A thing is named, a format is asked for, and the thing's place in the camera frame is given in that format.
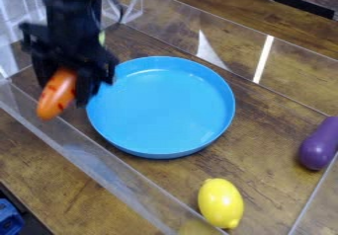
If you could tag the purple toy eggplant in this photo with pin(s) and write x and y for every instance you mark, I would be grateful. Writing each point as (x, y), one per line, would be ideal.
(319, 146)

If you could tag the orange toy carrot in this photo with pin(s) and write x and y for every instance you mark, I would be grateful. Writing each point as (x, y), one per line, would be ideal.
(57, 93)

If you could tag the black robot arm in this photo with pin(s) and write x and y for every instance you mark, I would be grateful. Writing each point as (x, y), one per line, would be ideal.
(65, 43)

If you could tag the blue object at corner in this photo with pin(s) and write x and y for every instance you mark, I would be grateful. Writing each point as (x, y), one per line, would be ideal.
(10, 219)

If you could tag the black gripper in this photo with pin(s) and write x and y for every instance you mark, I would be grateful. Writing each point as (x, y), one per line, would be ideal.
(66, 42)

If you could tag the blue round plate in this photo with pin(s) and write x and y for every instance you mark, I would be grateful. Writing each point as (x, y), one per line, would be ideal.
(165, 109)

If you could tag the yellow toy lemon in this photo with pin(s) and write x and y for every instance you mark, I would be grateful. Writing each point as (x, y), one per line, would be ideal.
(220, 203)

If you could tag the clear acrylic enclosure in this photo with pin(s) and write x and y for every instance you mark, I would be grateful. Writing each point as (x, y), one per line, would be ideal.
(86, 189)

